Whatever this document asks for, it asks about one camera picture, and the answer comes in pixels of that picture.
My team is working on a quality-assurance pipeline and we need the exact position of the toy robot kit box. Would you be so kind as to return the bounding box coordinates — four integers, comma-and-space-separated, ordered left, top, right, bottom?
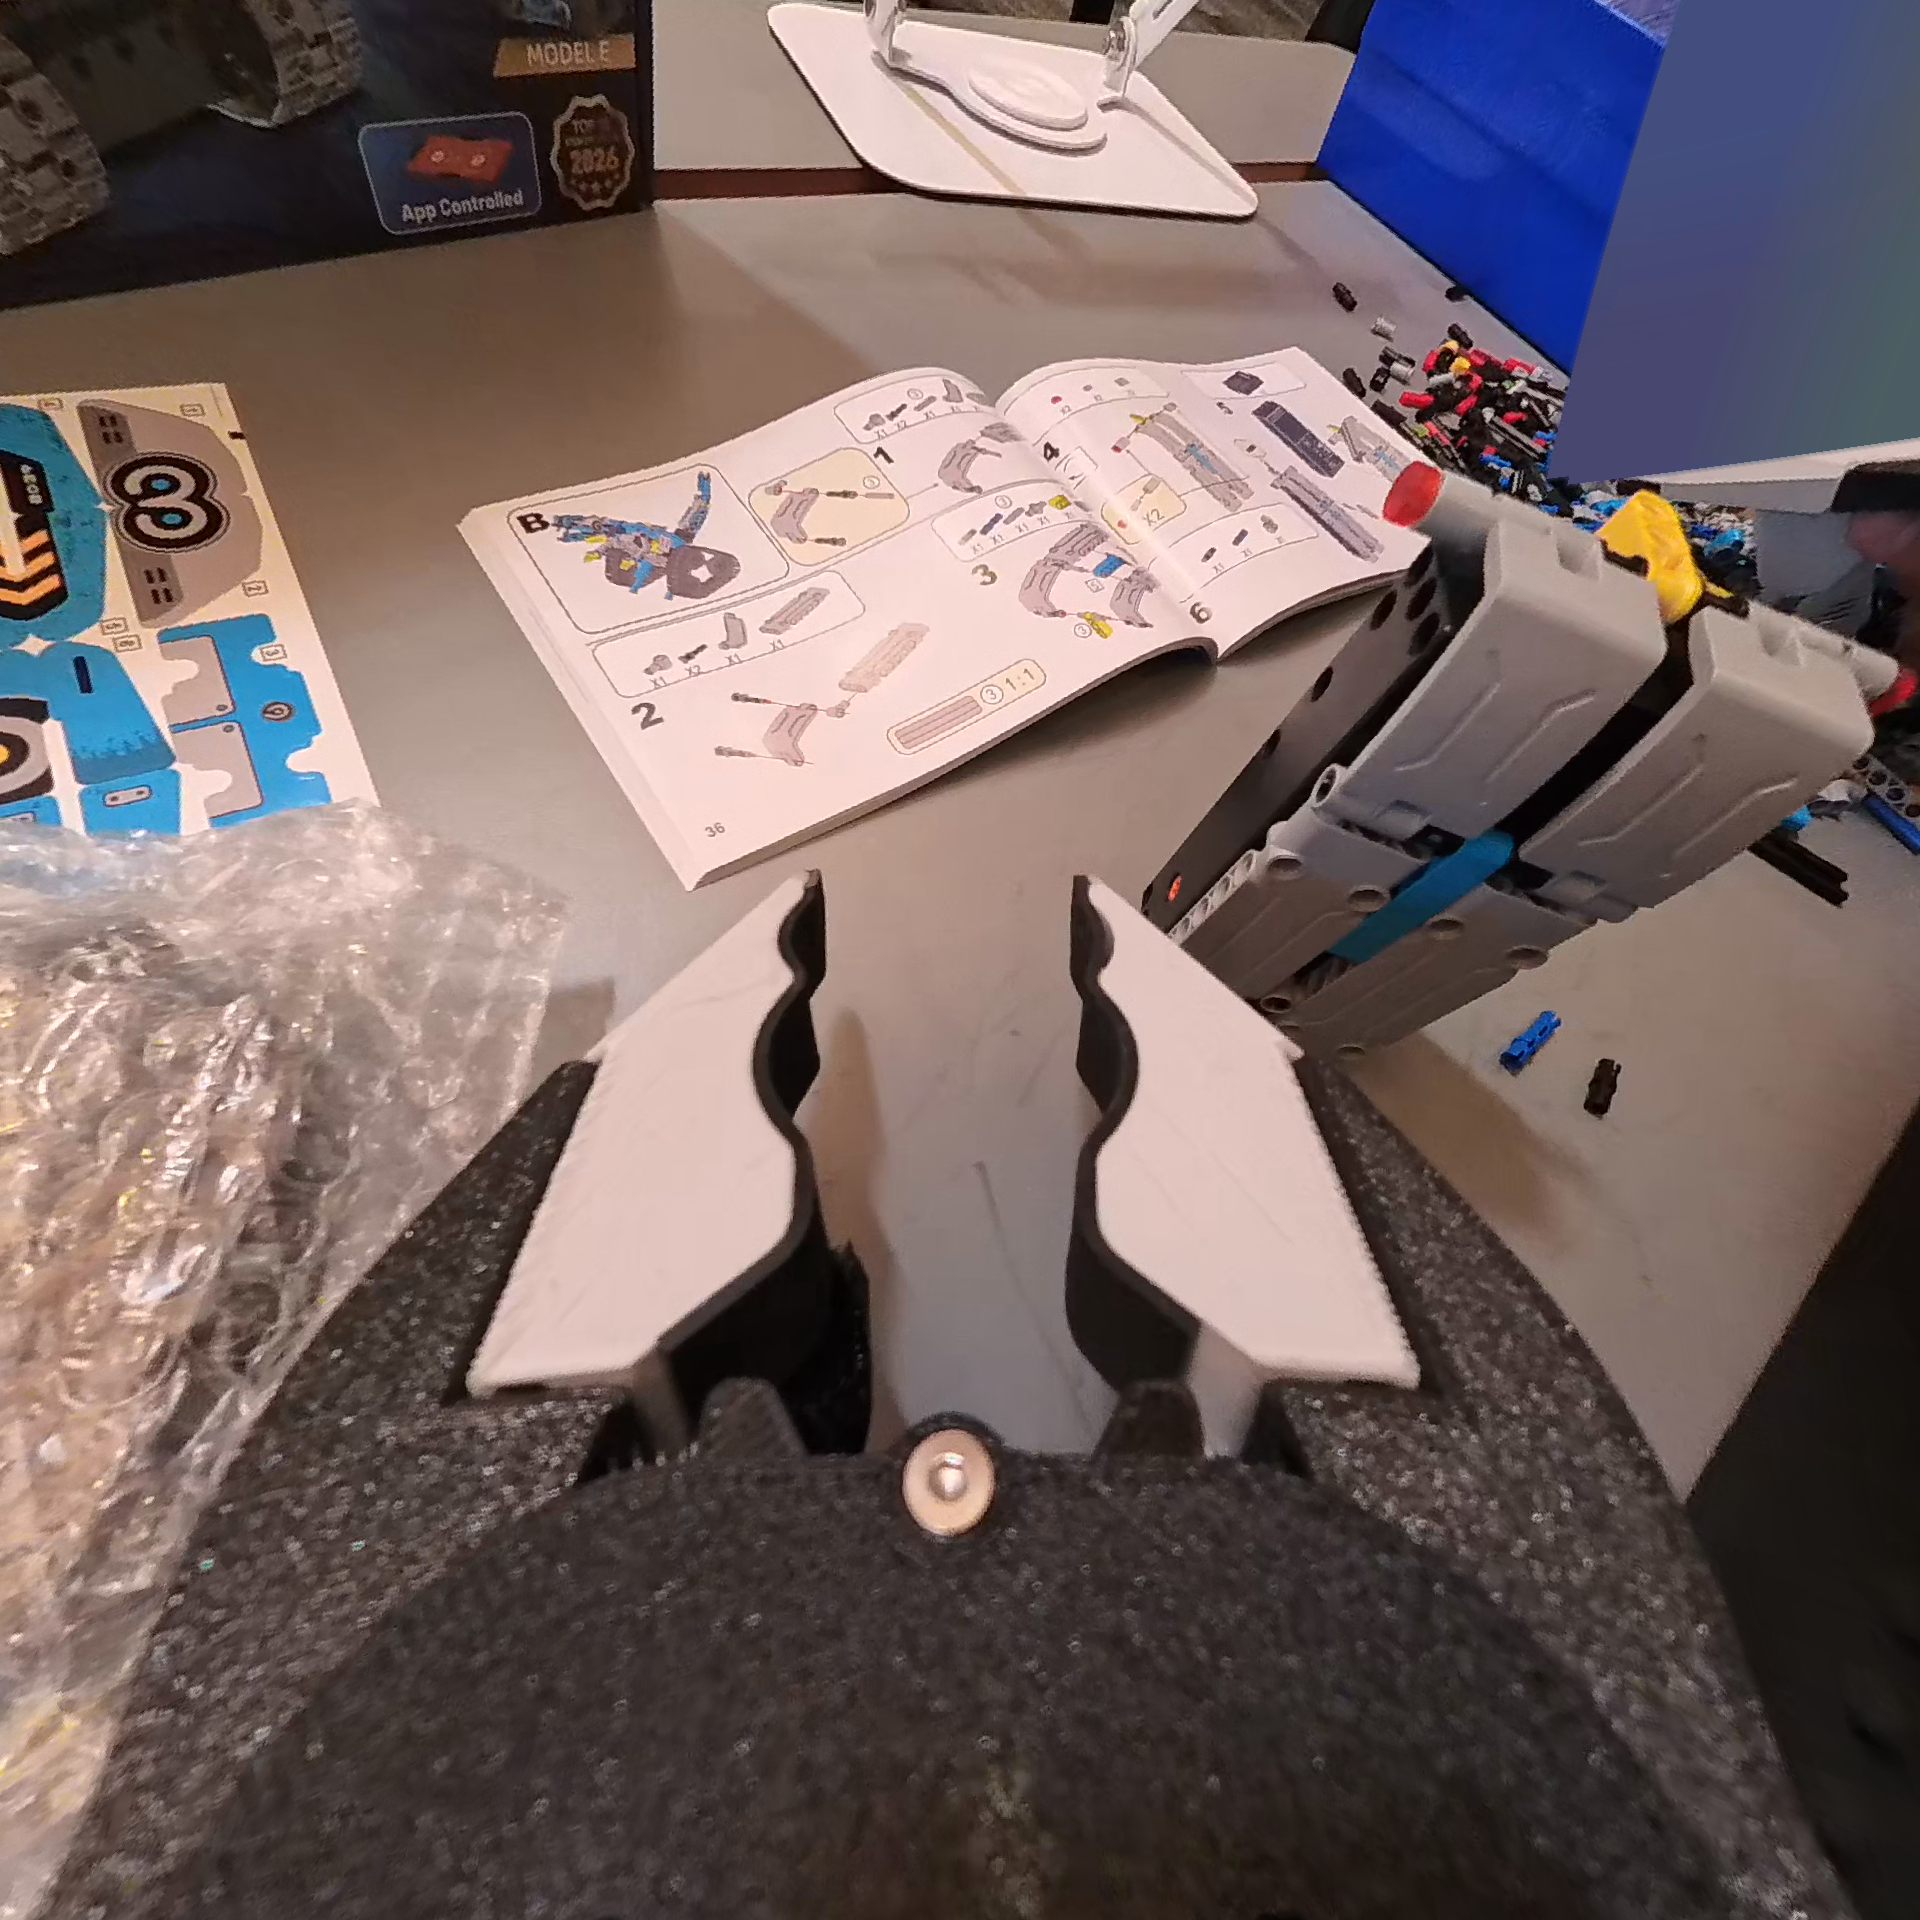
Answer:
0, 0, 656, 314

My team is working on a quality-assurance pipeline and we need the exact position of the white tablet stand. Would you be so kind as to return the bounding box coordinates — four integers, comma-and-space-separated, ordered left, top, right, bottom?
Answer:
768, 0, 1260, 222

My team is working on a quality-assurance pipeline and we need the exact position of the blue sticker sheet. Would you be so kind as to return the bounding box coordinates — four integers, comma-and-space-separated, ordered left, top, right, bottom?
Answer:
0, 381, 380, 837

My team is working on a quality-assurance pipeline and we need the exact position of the blue plastic bin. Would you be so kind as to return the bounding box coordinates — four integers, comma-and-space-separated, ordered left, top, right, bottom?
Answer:
1317, 0, 1671, 372

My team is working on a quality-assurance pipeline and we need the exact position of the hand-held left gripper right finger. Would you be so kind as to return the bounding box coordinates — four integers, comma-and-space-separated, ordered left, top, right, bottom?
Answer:
1064, 877, 1421, 1461

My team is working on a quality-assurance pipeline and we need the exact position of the clear bubble wrap bag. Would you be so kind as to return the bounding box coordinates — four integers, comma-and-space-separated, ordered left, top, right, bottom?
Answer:
0, 802, 575, 1697

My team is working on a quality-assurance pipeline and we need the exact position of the black and grey brick assembly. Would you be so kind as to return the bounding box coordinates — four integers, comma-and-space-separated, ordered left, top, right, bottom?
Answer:
1141, 461, 1898, 1059

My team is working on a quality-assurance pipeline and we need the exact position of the open instruction booklet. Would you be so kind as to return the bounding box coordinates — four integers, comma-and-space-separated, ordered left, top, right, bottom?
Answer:
456, 347, 1433, 891

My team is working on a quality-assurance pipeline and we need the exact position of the pile of toy bricks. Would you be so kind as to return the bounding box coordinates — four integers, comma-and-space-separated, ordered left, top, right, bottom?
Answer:
1328, 276, 1920, 903

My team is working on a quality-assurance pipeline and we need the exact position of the grey desk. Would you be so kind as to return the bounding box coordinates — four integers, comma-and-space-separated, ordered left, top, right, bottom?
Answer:
0, 150, 1920, 1501
656, 0, 1359, 197

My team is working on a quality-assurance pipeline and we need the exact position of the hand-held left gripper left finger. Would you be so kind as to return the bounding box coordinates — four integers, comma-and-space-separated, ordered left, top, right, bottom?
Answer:
464, 870, 833, 1469

